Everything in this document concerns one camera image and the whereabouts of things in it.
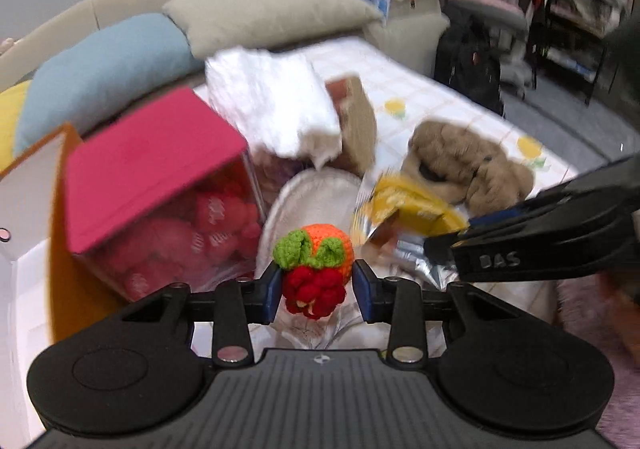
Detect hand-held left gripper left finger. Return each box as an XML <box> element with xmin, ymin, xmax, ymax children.
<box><xmin>122</xmin><ymin>260</ymin><xmax>285</xmax><ymax>366</ymax></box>

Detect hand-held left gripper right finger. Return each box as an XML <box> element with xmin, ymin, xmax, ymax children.
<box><xmin>352</xmin><ymin>260</ymin><xmax>521</xmax><ymax>364</ymax></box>

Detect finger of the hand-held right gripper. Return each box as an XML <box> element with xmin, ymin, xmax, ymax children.
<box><xmin>467</xmin><ymin>153</ymin><xmax>640</xmax><ymax>242</ymax></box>
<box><xmin>423</xmin><ymin>233</ymin><xmax>468</xmax><ymax>266</ymax></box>

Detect orange red crochet fruit toy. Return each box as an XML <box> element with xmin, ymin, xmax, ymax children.
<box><xmin>272</xmin><ymin>224</ymin><xmax>356</xmax><ymax>320</ymax></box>

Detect yellow snack packet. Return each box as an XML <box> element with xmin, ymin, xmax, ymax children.
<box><xmin>350</xmin><ymin>172</ymin><xmax>471</xmax><ymax>295</ymax></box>

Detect clear box with pink lid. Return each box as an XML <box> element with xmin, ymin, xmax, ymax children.
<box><xmin>62</xmin><ymin>88</ymin><xmax>266</xmax><ymax>304</ymax></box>

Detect orange cardboard box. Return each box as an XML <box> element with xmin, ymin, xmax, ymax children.
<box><xmin>0</xmin><ymin>122</ymin><xmax>132</xmax><ymax>449</ymax></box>

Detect brown plush toy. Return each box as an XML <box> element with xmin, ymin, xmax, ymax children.
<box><xmin>402</xmin><ymin>120</ymin><xmax>536</xmax><ymax>219</ymax></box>

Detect white fluffy plush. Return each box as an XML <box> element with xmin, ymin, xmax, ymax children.
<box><xmin>257</xmin><ymin>169</ymin><xmax>556</xmax><ymax>360</ymax></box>

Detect pink fluffy rug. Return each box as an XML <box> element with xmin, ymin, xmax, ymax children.
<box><xmin>554</xmin><ymin>276</ymin><xmax>640</xmax><ymax>449</ymax></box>

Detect brown cardboard box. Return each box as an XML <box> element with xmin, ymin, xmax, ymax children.
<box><xmin>325</xmin><ymin>74</ymin><xmax>378</xmax><ymax>176</ymax></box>

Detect black backpack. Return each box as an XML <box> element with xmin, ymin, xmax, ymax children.
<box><xmin>432</xmin><ymin>13</ymin><xmax>507</xmax><ymax>119</ymax></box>

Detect black shelf rack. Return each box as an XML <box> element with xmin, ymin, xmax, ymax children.
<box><xmin>537</xmin><ymin>0</ymin><xmax>632</xmax><ymax>106</ymax></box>

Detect white plastic-wrapped bundle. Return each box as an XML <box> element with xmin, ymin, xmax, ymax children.
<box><xmin>205</xmin><ymin>46</ymin><xmax>344</xmax><ymax>169</ymax></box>

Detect pink grey office chair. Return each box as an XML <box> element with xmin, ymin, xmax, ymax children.
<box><xmin>446</xmin><ymin>0</ymin><xmax>540</xmax><ymax>101</ymax></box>

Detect beige pillow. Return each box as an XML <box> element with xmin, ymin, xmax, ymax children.
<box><xmin>162</xmin><ymin>0</ymin><xmax>385</xmax><ymax>58</ymax></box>

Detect blue pillow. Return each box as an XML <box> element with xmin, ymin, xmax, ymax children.
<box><xmin>14</xmin><ymin>13</ymin><xmax>207</xmax><ymax>156</ymax></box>

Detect yellow pillow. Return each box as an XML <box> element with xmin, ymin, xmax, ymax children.
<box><xmin>0</xmin><ymin>79</ymin><xmax>34</xmax><ymax>176</ymax></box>

